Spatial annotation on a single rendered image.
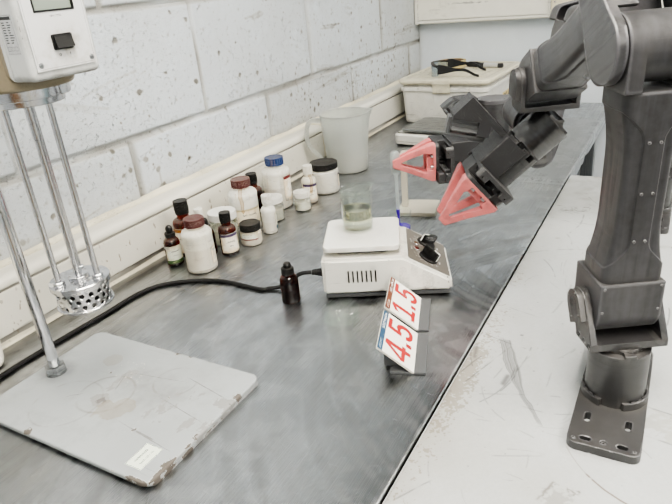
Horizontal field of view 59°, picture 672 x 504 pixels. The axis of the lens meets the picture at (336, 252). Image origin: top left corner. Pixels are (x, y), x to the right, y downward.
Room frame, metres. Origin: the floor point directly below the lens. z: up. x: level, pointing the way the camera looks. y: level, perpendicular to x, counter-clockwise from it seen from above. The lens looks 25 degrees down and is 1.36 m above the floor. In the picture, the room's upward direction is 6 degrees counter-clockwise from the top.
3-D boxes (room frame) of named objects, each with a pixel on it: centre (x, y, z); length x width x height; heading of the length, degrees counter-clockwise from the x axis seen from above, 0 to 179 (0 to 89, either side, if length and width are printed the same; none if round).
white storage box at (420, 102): (2.06, -0.48, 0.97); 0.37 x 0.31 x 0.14; 147
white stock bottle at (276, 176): (1.30, 0.12, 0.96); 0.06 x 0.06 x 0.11
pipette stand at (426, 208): (1.19, -0.18, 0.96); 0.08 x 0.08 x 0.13; 72
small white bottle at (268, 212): (1.15, 0.13, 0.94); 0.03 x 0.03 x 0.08
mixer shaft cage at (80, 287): (0.63, 0.30, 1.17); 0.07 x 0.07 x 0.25
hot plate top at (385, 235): (0.89, -0.05, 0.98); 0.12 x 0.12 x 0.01; 83
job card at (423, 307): (0.76, -0.10, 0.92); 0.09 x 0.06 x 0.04; 168
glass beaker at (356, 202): (0.91, -0.04, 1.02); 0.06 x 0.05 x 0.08; 123
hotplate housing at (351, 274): (0.89, -0.07, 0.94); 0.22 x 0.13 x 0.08; 83
